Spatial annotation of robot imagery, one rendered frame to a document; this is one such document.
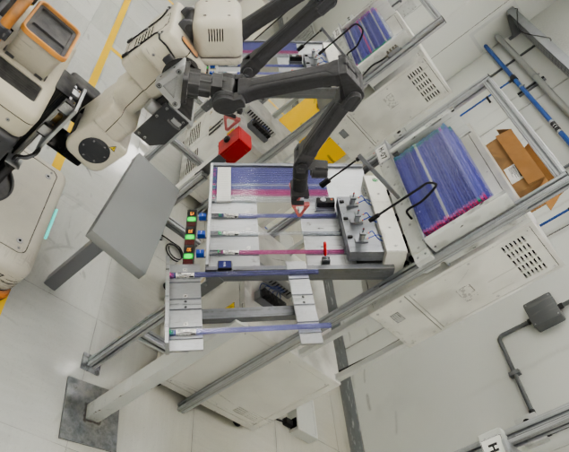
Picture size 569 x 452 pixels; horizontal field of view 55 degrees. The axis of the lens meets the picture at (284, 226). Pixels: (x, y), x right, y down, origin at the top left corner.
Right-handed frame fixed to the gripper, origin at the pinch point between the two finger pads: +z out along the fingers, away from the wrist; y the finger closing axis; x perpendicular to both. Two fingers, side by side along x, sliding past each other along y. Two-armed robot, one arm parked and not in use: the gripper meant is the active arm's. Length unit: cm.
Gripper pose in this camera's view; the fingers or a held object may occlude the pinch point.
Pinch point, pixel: (298, 206)
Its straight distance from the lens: 211.7
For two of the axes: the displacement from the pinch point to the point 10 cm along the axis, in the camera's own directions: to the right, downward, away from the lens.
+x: -10.0, 0.2, -0.6
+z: -0.3, 7.6, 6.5
